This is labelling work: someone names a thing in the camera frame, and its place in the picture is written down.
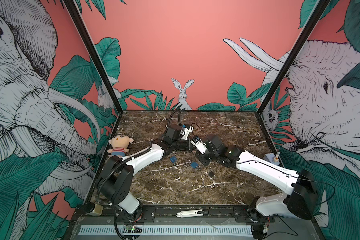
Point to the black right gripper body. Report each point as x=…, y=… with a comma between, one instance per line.
x=208, y=157

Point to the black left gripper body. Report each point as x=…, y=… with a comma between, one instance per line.
x=181, y=145

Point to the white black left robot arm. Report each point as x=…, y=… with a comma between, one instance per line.
x=114, y=182

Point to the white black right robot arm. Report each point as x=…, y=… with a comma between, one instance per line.
x=299, y=192

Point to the blue padlock left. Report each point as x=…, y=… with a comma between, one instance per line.
x=173, y=159

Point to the blue padlock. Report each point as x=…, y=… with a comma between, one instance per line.
x=194, y=165
x=173, y=159

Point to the black padlock front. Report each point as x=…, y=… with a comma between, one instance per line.
x=211, y=174

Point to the blue padlock right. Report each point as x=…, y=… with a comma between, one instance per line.
x=194, y=165

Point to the plush doll striped shirt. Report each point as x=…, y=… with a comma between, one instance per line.
x=119, y=146

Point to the white utility knife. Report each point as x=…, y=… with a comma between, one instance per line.
x=192, y=213

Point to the small green circuit board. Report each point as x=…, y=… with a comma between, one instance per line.
x=132, y=230

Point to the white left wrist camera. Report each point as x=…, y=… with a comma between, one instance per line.
x=186, y=130

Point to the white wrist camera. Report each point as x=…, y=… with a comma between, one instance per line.
x=197, y=142
x=186, y=130

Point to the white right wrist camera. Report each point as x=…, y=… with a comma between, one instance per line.
x=197, y=142

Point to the black front mounting rail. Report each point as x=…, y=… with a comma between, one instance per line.
x=154, y=212

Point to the black right frame post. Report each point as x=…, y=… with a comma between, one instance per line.
x=313, y=19

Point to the black frame post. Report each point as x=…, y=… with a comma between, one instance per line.
x=87, y=40
x=313, y=19

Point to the white slotted cable duct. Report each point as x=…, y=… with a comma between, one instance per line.
x=166, y=230

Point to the black left frame post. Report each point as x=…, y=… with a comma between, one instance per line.
x=87, y=40

